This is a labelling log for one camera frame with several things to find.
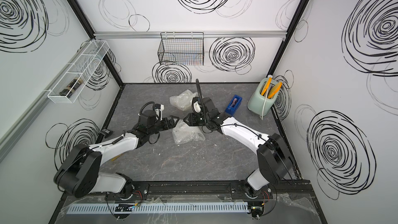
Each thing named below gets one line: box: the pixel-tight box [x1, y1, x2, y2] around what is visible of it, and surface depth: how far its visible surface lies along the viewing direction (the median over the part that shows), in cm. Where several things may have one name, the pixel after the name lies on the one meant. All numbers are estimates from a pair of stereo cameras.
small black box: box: [99, 128, 113, 138], surface depth 93 cm
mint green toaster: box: [247, 77, 279, 116], surface depth 94 cm
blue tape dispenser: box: [224, 94, 243, 116], surface depth 104 cm
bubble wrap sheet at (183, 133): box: [172, 119, 206, 145], surface depth 89 cm
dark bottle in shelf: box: [59, 76, 83, 99], surface depth 69 cm
